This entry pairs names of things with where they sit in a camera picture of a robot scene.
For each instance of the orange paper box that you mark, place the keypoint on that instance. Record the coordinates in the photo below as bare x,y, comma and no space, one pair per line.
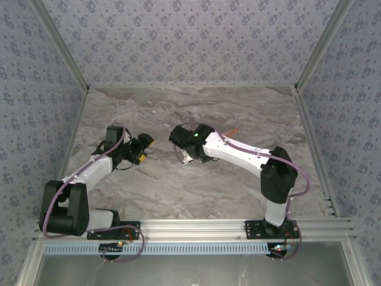
233,132

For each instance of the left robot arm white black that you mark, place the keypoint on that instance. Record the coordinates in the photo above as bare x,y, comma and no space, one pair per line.
62,208

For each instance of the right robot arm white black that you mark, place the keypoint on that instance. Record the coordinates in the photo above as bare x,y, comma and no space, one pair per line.
276,181

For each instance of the grey metal panel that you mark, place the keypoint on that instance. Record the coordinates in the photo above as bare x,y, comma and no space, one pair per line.
190,271

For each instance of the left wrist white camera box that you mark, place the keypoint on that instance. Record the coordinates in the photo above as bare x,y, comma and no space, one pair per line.
127,137

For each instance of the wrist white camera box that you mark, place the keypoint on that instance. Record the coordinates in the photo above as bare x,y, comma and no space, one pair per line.
127,137
187,159

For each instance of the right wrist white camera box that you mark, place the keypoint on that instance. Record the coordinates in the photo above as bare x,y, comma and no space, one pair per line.
187,159

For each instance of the aluminium table side rail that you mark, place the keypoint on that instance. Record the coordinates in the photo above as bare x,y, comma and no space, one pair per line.
76,131
309,125

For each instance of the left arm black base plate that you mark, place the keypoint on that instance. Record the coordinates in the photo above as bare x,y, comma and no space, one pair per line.
113,233

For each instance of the aluminium mounting rail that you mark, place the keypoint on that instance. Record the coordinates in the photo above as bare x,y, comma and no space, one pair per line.
190,228

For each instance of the black adapter bracket with LED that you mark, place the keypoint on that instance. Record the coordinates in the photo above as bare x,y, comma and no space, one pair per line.
110,248
278,249

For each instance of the aluminium frame post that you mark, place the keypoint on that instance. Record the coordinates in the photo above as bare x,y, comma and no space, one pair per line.
62,44
321,44

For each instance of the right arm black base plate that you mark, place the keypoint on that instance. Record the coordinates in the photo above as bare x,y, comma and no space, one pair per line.
256,231

